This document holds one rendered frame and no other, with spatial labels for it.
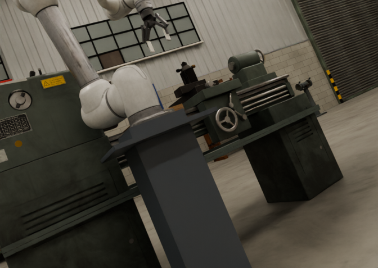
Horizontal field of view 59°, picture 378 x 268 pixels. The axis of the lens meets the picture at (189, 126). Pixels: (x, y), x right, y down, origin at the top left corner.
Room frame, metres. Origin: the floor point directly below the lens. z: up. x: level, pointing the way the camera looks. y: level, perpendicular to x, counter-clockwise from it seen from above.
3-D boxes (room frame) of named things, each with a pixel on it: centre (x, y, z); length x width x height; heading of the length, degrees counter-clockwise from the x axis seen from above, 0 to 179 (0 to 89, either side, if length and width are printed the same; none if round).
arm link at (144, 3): (1.82, -0.03, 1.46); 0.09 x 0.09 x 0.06
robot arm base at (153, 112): (1.45, 0.14, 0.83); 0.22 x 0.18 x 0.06; 114
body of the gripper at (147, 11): (1.82, -0.03, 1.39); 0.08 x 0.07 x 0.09; 53
